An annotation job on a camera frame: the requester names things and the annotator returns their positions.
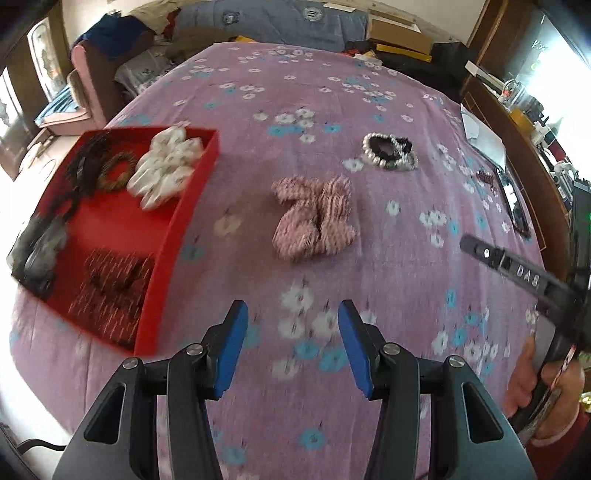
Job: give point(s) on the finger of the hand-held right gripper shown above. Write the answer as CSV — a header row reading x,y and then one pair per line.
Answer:
x,y
508,265

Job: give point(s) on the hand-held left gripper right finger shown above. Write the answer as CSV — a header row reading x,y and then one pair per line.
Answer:
x,y
358,350

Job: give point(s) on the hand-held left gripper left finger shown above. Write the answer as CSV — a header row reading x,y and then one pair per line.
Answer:
x,y
228,355

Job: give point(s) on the red dotted scrunchie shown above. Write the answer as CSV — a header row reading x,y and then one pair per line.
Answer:
x,y
115,277

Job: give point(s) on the red plaid scrunchie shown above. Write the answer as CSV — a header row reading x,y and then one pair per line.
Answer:
x,y
314,217

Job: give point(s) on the red plastic tray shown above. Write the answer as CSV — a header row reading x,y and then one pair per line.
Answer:
x,y
124,226

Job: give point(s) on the white dotted scrunchie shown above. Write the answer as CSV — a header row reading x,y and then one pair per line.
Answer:
x,y
161,170

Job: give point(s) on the grey checked gauze scrunchie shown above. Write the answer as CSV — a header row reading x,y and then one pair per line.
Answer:
x,y
44,235

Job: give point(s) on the black banana hair clip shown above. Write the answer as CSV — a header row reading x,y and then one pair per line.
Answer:
x,y
81,170

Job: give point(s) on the person's right hand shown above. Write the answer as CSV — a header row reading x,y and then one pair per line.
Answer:
x,y
572,397

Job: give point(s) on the dark barrette hair clip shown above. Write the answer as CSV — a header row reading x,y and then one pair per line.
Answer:
x,y
515,203

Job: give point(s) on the wooden headboard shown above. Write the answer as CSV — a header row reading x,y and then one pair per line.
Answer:
x,y
526,152

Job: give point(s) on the shelf clutter of bottles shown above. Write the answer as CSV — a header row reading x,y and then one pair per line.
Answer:
x,y
545,120

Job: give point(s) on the white papers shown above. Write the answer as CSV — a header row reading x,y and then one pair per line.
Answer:
x,y
485,134

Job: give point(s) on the black scrunchie with pearls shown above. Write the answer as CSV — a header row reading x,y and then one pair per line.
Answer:
x,y
383,142

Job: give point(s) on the long white box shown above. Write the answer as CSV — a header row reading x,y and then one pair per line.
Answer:
x,y
485,74

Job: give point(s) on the black bag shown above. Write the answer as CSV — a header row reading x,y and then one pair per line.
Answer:
x,y
452,64

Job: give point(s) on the flat yellow box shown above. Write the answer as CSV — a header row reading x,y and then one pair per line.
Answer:
x,y
404,53

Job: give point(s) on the purple floral bedsheet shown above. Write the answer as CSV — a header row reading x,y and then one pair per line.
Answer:
x,y
286,115

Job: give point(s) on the brown cardboard box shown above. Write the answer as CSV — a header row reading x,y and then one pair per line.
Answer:
x,y
399,34

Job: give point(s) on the grey floral bedding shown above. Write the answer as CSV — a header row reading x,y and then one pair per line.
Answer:
x,y
143,71

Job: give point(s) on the pink armchair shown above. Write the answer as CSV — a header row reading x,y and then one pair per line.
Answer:
x,y
94,78

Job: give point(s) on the white book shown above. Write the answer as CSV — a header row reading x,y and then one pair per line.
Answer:
x,y
339,6

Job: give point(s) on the olive cloth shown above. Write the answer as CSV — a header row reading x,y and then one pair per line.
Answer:
x,y
189,48

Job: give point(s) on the wooden glass door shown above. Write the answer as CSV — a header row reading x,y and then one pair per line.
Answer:
x,y
27,92

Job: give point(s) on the folded blue quilt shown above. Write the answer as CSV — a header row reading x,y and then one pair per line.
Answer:
x,y
268,18

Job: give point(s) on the blue clothing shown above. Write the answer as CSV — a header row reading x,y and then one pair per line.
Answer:
x,y
111,34

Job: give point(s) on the beige clothing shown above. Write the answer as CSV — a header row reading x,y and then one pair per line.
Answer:
x,y
152,14

